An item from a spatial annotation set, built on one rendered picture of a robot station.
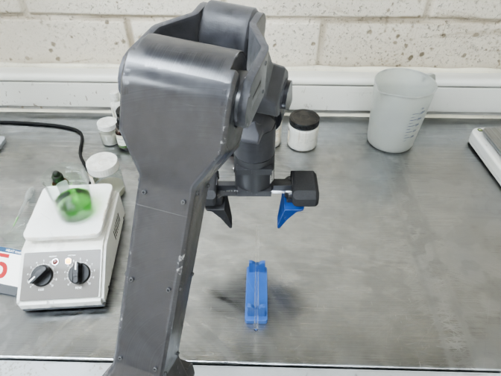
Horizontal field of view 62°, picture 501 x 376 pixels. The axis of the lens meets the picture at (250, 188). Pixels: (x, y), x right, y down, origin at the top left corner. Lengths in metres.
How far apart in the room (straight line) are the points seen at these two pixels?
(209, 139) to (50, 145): 0.84
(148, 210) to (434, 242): 0.63
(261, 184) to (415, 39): 0.62
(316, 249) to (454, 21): 0.62
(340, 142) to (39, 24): 0.74
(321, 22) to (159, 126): 0.80
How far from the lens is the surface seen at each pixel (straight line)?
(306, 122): 0.92
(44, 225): 0.74
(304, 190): 0.60
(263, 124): 0.53
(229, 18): 0.33
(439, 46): 1.11
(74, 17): 1.10
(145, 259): 0.29
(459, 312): 0.75
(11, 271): 0.79
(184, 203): 0.27
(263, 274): 0.70
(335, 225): 0.80
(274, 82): 0.48
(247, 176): 0.57
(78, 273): 0.69
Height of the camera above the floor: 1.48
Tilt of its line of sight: 42 degrees down
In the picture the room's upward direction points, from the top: straight up
